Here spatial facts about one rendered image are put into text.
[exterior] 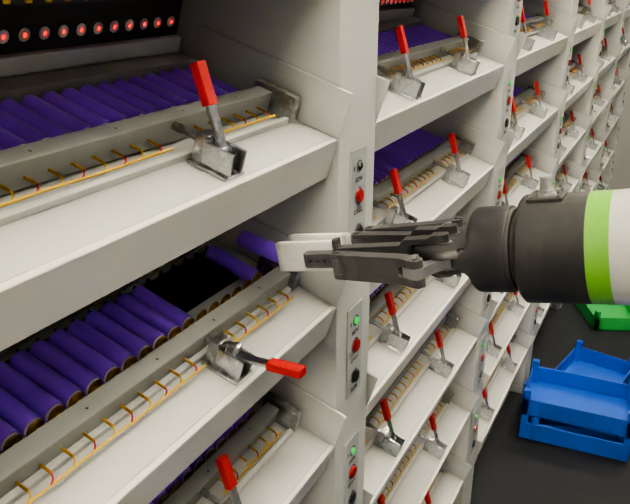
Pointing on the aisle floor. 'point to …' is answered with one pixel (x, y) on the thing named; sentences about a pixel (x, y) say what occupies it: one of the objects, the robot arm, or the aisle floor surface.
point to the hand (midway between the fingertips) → (315, 252)
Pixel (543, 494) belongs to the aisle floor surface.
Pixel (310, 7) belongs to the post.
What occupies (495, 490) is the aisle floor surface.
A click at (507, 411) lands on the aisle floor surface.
